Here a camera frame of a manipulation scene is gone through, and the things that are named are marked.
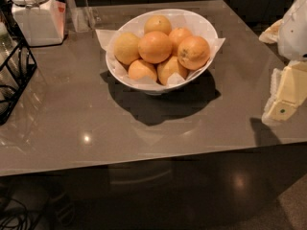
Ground white ceramic bowl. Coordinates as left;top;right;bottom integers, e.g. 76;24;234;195
105;8;220;97

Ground white paper bowl liner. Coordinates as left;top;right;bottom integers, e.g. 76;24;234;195
95;11;226;92

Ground black cables on floor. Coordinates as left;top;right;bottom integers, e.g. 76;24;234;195
0;192;49;230

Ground black wire rack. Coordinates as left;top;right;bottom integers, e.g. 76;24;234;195
0;0;37;125

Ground white clip-top storage jar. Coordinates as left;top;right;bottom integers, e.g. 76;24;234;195
12;0;65;47

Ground clear acrylic stand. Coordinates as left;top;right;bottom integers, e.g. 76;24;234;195
65;0;95;33

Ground left yellowish orange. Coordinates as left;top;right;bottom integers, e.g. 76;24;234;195
114;33;140;65

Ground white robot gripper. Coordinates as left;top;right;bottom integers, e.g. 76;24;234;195
259;0;307;126

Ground large centre orange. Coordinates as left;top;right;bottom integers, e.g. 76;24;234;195
138;31;173;64

